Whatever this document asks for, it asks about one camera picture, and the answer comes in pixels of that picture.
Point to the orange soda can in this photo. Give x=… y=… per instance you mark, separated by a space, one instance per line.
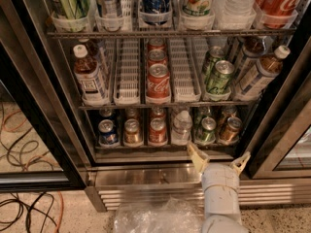
x=226 y=112
x=231 y=129

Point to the red cola can middle front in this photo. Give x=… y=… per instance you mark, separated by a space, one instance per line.
x=158 y=81

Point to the red soda can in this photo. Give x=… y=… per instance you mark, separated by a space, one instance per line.
x=157 y=131
x=157 y=112

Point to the red cola bottle top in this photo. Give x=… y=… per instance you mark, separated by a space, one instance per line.
x=275 y=14

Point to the tea bottle left behind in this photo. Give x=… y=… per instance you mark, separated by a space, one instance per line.
x=97 y=49

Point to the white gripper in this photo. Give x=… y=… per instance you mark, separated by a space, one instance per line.
x=220 y=176

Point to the blue soda can front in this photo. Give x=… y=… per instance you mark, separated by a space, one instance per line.
x=108 y=133

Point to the left glass fridge door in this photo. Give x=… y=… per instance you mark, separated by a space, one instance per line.
x=35 y=71

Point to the empty white tray left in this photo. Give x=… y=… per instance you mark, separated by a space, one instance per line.
x=127 y=76

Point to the blue soda can behind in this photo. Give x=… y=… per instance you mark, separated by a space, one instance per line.
x=108 y=114

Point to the green soda can bottom behind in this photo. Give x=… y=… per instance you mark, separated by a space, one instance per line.
x=202 y=112

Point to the silver can top shelf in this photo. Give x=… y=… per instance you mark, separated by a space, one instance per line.
x=109 y=8

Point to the orange soda can front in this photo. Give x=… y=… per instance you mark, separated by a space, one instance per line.
x=231 y=129

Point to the steel fridge base grille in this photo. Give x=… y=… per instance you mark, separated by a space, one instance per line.
x=109 y=187

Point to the red cola can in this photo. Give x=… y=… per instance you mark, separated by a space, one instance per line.
x=158 y=81
x=156 y=44
x=157 y=57

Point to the clear plastic bag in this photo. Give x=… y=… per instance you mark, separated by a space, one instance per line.
x=172 y=216

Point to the green soda can bottom front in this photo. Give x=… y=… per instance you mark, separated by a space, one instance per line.
x=206 y=130

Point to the tea bottle left front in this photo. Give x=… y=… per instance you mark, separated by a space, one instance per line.
x=88 y=74

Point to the blue soda can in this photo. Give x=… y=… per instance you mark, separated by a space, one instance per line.
x=108 y=114
x=108 y=133

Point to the green can middle front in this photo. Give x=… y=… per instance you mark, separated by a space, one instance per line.
x=220 y=77

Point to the gold soda can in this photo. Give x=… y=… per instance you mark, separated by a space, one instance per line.
x=132 y=132
x=132 y=113

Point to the tea bottle right behind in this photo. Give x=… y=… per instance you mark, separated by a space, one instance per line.
x=253 y=48

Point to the tea bottle right front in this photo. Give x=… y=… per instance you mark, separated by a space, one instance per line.
x=262 y=73

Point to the clear water bottle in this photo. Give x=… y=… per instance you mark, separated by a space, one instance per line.
x=181 y=128

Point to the empty white tray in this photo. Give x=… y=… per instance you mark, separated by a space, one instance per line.
x=184 y=80
x=127 y=76

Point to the glass fridge door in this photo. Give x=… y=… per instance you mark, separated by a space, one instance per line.
x=286 y=110
x=35 y=71

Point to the tea bottle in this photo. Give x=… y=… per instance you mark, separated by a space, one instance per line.
x=97 y=49
x=262 y=73
x=88 y=74
x=253 y=48

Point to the gold soda can behind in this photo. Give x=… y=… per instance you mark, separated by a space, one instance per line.
x=132 y=113

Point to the red soda can bottom behind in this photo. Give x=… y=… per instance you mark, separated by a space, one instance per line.
x=157 y=112

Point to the right glass fridge door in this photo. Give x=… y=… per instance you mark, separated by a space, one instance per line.
x=286 y=110

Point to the green soda can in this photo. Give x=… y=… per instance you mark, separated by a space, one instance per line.
x=202 y=112
x=206 y=130

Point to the gold soda can front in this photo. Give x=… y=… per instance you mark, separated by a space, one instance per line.
x=132 y=132

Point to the red soda can bottom front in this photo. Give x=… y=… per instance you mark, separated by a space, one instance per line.
x=157 y=131

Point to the green can middle behind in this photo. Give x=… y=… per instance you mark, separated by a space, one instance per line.
x=212 y=56

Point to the orange soda can behind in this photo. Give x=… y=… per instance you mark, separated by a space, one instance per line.
x=226 y=112

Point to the empty white tray right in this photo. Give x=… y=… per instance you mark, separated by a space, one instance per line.
x=184 y=80

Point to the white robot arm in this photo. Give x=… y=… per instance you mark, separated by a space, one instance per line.
x=222 y=210

